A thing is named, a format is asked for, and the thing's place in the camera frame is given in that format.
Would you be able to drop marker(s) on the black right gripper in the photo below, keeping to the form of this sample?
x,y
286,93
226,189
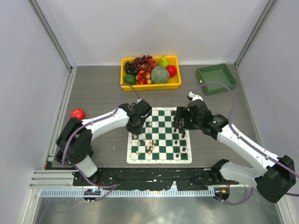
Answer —
x,y
183,112

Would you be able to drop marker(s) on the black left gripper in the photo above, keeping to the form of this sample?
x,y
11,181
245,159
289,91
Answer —
x,y
138,130

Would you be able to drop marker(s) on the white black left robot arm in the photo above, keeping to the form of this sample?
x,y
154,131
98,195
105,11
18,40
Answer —
x,y
74,141

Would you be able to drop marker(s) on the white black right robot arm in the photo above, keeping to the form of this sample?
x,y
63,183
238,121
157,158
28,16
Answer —
x,y
272,176

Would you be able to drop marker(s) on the green white chess mat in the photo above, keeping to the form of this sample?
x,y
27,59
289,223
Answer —
x,y
156,145

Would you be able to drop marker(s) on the green lime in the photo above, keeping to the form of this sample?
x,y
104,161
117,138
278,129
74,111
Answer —
x,y
130,79

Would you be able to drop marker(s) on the red cherries cluster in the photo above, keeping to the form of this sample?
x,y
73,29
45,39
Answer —
x,y
144,73

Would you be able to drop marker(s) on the red apple in tray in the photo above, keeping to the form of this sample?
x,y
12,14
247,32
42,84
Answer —
x,y
172,70

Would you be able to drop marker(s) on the green melon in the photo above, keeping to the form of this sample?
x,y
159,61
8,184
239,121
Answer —
x,y
159,75

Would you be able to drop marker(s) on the dark purple grape bunch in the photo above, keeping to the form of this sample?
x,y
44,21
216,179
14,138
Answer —
x,y
135,65

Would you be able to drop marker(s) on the green pear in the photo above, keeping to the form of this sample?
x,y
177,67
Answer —
x,y
163,62

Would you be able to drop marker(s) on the green square box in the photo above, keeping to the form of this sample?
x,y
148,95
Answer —
x,y
219,73

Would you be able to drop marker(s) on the red apple on table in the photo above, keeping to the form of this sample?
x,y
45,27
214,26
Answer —
x,y
78,113

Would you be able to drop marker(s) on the black tray at left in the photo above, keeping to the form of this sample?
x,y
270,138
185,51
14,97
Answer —
x,y
58,157

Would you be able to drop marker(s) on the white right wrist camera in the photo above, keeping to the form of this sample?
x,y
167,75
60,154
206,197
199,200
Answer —
x,y
192,96

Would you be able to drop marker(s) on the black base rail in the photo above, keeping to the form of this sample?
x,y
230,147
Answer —
x,y
153,179

